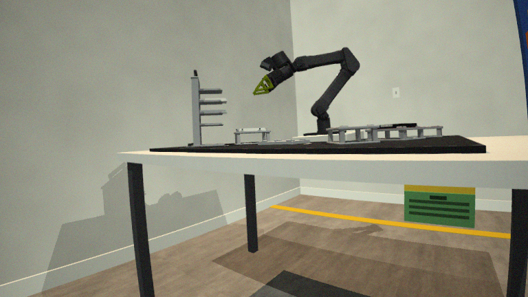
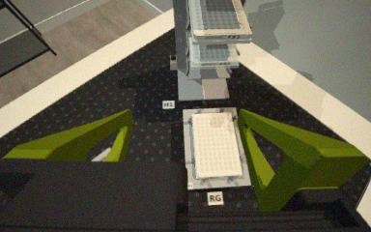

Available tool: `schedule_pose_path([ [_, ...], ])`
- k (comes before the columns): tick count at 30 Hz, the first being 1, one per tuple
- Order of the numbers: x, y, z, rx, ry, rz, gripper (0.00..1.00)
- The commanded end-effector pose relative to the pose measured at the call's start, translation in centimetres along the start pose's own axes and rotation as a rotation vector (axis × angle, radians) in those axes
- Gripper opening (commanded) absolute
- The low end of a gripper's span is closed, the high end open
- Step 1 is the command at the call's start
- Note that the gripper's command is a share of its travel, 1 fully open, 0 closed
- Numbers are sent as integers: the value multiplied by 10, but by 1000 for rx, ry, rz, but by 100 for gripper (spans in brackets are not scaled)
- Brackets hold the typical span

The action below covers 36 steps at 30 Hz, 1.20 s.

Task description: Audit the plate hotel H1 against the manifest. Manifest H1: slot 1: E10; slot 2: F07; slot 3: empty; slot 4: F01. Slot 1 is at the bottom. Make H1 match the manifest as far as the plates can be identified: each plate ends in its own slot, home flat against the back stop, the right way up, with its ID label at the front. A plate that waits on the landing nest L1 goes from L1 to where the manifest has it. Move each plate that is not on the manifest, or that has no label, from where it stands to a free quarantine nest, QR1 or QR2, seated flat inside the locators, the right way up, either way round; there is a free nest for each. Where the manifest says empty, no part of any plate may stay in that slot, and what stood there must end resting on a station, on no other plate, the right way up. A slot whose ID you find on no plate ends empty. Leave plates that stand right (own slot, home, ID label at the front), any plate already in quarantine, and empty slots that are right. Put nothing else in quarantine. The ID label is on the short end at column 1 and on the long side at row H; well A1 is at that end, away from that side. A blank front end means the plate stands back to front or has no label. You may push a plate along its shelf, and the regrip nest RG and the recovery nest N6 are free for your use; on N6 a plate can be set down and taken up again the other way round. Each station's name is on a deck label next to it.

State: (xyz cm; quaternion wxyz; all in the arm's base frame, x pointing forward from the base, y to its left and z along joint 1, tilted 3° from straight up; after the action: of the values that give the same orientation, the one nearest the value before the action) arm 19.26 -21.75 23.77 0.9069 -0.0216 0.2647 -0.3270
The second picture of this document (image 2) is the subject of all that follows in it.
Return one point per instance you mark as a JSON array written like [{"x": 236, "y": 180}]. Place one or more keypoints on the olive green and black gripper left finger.
[{"x": 74, "y": 144}]

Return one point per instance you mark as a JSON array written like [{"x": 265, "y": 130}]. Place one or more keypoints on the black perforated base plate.
[{"x": 141, "y": 82}]

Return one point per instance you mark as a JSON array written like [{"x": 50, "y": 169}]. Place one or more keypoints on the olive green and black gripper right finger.
[{"x": 311, "y": 160}]

